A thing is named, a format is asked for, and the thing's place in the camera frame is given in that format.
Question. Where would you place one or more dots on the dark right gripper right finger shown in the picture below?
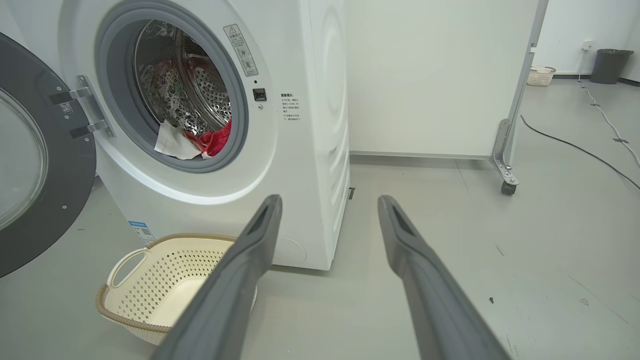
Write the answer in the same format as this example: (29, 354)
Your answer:
(435, 310)

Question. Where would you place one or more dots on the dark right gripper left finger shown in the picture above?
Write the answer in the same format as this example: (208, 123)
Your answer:
(235, 300)

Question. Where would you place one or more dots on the red garment with white trim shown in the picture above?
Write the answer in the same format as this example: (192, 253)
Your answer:
(217, 140)

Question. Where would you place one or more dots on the black round glass machine door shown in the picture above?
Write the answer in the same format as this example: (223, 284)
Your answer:
(60, 165)

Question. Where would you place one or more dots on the cream perforated laundry basket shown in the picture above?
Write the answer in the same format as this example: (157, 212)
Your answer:
(150, 285)

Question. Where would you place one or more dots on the white front-load washing machine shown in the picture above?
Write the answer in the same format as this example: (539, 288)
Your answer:
(300, 150)

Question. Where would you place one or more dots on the small white perforated basket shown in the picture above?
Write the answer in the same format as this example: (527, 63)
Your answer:
(541, 76)

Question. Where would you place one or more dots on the blue white energy label sticker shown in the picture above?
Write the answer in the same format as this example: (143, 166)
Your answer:
(141, 232)

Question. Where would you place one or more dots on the white partition panel with caster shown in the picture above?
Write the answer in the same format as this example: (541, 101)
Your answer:
(430, 75)

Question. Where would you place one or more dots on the dark grey trash bin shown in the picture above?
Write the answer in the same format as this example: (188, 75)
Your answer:
(610, 66)

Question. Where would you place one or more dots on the white wall outlet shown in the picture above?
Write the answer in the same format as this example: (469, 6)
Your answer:
(588, 45)

